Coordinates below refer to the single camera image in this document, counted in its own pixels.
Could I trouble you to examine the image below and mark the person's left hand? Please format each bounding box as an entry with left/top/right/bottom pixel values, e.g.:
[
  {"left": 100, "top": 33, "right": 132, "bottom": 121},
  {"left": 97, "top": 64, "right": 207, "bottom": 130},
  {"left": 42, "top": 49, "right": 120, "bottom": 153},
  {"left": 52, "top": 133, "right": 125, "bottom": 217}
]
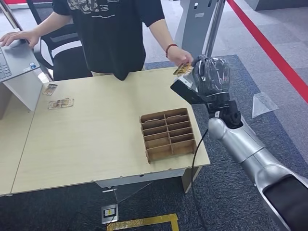
[{"left": 167, "top": 46, "right": 193, "bottom": 67}]

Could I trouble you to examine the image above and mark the person's right hand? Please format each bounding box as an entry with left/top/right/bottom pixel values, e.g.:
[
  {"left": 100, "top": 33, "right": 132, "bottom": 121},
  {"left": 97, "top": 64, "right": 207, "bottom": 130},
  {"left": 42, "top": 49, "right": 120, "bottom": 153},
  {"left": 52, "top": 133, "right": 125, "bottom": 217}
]
[{"left": 0, "top": 29, "right": 40, "bottom": 49}]

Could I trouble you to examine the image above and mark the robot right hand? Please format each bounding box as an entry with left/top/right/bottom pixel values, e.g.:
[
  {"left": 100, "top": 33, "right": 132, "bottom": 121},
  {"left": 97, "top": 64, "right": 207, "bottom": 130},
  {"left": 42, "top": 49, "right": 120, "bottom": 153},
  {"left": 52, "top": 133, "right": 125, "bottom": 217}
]
[{"left": 191, "top": 54, "right": 232, "bottom": 97}]

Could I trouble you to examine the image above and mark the person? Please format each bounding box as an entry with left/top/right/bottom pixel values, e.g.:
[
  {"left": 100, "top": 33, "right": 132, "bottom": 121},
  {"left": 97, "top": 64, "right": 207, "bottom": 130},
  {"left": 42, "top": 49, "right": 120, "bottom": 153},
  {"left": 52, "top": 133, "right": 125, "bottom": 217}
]
[{"left": 0, "top": 0, "right": 193, "bottom": 81}]

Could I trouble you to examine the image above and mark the grey laptop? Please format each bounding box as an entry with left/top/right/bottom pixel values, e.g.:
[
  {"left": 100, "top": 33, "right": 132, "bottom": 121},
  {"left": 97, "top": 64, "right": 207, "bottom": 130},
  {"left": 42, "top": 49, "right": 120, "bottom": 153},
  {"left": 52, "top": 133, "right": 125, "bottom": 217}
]
[{"left": 0, "top": 0, "right": 40, "bottom": 84}]

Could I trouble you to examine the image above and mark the grey kiosk stand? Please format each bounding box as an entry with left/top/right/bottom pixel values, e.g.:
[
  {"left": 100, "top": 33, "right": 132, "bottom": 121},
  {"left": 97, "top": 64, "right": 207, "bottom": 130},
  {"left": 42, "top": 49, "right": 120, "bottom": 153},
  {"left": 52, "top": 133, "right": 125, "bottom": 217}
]
[{"left": 174, "top": 0, "right": 220, "bottom": 61}]

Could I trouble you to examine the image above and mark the black office chair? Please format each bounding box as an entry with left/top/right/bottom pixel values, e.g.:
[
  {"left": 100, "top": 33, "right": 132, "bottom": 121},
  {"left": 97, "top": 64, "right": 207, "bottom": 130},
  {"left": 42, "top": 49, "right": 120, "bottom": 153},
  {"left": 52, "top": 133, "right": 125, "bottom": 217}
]
[{"left": 26, "top": 0, "right": 94, "bottom": 81}]

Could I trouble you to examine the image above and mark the white laptop stand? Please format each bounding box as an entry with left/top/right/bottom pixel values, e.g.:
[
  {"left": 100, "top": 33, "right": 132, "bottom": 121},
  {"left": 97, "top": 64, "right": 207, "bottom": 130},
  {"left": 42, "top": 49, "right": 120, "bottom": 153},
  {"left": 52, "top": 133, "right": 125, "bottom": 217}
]
[{"left": 0, "top": 70, "right": 43, "bottom": 120}]

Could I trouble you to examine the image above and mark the clear plastic sheet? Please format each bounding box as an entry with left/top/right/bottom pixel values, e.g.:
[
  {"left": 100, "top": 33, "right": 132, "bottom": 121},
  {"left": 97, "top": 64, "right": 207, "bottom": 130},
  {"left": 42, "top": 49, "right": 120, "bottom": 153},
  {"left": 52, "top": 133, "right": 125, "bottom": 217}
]
[{"left": 251, "top": 91, "right": 279, "bottom": 119}]

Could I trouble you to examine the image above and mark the red barrier belt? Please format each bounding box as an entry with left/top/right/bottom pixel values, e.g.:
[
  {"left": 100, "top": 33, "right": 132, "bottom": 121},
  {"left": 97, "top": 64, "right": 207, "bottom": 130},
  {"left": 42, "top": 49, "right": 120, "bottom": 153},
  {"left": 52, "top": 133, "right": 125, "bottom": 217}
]
[{"left": 226, "top": 0, "right": 308, "bottom": 105}]

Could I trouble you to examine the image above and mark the brown wooden slotted tray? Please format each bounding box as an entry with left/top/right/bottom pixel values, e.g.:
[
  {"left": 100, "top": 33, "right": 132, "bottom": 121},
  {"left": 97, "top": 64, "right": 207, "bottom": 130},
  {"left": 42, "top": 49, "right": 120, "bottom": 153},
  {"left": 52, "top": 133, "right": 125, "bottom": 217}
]
[{"left": 140, "top": 107, "right": 198, "bottom": 164}]

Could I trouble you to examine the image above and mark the grey platform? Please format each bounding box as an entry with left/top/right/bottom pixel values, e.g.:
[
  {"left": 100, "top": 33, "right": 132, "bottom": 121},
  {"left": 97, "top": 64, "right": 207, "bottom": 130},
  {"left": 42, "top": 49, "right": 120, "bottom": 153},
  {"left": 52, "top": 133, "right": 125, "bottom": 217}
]
[{"left": 243, "top": 0, "right": 308, "bottom": 12}]

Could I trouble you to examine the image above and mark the metal floor socket box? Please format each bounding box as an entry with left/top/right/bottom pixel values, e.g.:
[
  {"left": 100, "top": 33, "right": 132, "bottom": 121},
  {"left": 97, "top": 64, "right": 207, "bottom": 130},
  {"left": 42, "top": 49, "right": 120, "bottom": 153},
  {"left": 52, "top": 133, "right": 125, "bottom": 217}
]
[{"left": 100, "top": 204, "right": 119, "bottom": 225}]

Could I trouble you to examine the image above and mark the red bracelet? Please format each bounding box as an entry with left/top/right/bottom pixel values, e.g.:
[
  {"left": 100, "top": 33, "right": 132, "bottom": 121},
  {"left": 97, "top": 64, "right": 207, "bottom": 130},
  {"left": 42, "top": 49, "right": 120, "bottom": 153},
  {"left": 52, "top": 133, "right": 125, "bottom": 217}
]
[{"left": 165, "top": 43, "right": 178, "bottom": 59}]

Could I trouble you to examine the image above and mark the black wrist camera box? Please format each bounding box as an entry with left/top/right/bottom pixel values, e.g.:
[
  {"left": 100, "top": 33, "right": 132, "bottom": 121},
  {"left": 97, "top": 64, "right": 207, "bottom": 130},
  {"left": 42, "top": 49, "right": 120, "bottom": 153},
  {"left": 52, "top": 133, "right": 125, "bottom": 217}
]
[{"left": 170, "top": 76, "right": 208, "bottom": 105}]

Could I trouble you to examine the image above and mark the chrome stanchion post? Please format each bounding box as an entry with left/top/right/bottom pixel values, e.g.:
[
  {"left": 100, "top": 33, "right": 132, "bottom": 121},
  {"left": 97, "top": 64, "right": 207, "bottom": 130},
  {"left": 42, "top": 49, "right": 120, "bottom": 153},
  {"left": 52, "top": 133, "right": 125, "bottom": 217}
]
[{"left": 202, "top": 0, "right": 226, "bottom": 59}]

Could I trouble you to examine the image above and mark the black cable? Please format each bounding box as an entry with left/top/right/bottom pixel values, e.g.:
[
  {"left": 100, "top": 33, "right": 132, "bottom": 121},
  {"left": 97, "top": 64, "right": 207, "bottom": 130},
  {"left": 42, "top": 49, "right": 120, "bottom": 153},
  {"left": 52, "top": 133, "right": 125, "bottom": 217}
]
[{"left": 190, "top": 127, "right": 210, "bottom": 231}]

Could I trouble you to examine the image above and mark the grey desk frame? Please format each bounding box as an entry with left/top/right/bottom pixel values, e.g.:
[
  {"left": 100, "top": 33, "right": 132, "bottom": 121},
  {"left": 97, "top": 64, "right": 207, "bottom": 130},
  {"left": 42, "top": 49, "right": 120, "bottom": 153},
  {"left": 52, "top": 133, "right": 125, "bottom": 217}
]
[{"left": 96, "top": 166, "right": 202, "bottom": 194}]

